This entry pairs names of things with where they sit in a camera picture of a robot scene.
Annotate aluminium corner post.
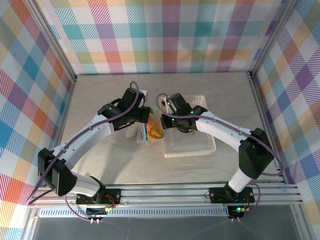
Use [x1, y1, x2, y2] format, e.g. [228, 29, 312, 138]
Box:
[249, 0, 301, 78]
[24, 0, 77, 83]

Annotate long aluminium base rail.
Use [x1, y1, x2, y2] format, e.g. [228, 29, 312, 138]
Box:
[26, 183, 305, 209]

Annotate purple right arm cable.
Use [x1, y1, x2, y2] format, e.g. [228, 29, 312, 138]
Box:
[156, 93, 284, 222]

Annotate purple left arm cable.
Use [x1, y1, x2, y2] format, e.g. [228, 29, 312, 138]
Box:
[26, 81, 140, 223]

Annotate yellow orange bumpy toy food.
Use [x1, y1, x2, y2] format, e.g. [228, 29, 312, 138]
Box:
[146, 127, 166, 141]

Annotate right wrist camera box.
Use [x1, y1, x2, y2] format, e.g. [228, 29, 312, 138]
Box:
[161, 98, 174, 113]

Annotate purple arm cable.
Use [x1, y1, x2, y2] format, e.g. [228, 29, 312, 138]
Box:
[26, 81, 140, 223]
[156, 93, 284, 222]

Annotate clear zip-top bag blue zipper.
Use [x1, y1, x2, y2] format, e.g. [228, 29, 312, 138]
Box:
[109, 107, 166, 151]

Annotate white plastic basket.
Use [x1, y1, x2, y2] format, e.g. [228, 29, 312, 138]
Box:
[161, 94, 217, 159]

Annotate aluminium side rail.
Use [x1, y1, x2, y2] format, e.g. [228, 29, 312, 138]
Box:
[246, 72, 289, 185]
[43, 74, 77, 187]

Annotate white slotted cable duct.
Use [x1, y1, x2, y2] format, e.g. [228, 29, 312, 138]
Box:
[38, 206, 232, 219]

